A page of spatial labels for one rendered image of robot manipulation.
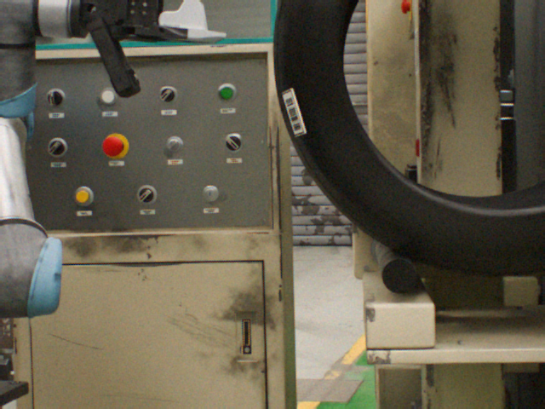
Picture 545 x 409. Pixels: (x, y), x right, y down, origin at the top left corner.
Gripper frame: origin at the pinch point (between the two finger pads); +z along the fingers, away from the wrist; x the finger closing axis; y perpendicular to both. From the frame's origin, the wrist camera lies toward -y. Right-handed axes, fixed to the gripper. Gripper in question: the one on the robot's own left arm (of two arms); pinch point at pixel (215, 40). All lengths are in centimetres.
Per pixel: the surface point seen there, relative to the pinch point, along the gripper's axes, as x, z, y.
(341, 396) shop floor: 297, 27, -119
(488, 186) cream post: 25, 43, -17
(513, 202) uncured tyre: 16, 46, -19
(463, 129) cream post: 25.4, 38.0, -8.7
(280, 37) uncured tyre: -8.7, 9.6, 0.5
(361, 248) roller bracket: 22.9, 23.5, -29.2
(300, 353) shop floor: 390, 5, -122
